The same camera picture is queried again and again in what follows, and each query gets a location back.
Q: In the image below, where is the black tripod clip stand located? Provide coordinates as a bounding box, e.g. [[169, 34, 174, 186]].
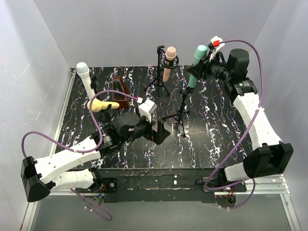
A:
[[162, 87, 193, 138]]

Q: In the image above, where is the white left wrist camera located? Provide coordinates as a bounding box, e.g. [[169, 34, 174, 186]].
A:
[[138, 99, 157, 123]]

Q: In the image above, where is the white microphone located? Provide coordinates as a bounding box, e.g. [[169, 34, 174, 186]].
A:
[[76, 62, 95, 100]]

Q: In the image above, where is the yellow microphone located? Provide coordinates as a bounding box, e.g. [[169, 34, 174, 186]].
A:
[[91, 99, 120, 112]]

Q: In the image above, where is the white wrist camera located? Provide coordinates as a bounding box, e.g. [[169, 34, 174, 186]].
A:
[[207, 36, 225, 61], [138, 99, 157, 123]]

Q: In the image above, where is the black round-base clip stand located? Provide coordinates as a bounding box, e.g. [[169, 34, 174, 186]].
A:
[[90, 75, 98, 94], [99, 109, 115, 123]]

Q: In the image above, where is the mint green microphone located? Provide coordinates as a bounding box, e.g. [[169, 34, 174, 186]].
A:
[[188, 45, 207, 88]]

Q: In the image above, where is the black tripod shock-mount stand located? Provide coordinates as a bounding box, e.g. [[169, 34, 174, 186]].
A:
[[144, 45, 179, 96]]

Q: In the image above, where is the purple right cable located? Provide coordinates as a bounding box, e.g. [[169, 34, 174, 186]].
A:
[[204, 39, 265, 209]]

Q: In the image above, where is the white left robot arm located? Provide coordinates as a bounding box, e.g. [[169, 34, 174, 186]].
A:
[[21, 112, 170, 202]]

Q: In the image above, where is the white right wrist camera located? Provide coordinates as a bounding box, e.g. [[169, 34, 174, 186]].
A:
[[207, 36, 225, 61]]

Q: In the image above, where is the pink microphone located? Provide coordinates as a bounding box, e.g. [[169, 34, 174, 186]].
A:
[[163, 46, 177, 82]]

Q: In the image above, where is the brown wooden metronome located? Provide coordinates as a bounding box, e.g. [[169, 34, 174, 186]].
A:
[[112, 77, 130, 109]]

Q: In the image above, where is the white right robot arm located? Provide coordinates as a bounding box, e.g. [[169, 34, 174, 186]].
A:
[[188, 45, 294, 187]]

